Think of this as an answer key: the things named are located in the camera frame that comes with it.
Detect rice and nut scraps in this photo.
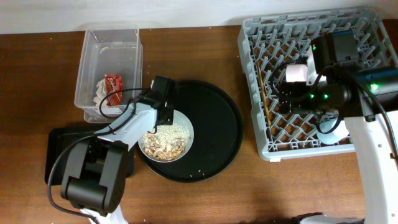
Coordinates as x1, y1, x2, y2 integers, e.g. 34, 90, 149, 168
141, 124, 190, 162

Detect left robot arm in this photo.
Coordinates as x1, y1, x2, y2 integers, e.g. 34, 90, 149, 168
60, 77, 175, 223

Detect blue plastic cup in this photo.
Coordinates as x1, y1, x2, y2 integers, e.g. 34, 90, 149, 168
317, 119, 349, 145

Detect wooden chopstick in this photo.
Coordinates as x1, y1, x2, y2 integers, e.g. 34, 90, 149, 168
256, 61, 272, 128

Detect round black tray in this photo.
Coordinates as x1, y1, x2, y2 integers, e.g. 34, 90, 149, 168
137, 80, 243, 183

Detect grey plate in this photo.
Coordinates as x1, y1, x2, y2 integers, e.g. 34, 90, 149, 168
138, 110, 194, 163

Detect grey dishwasher rack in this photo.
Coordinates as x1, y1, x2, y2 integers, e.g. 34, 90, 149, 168
238, 7, 397, 162

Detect clear plastic storage bin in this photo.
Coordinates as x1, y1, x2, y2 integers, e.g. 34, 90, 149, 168
74, 26, 143, 123

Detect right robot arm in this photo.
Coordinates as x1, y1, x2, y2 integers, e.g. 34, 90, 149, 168
271, 30, 397, 223

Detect white tissue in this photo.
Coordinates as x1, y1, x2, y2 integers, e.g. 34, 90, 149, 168
93, 79, 107, 106

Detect red snack wrapper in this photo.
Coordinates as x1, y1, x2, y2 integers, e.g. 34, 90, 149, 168
105, 74, 123, 106

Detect black rectangular tray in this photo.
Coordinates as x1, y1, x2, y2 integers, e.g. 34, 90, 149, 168
44, 124, 134, 185

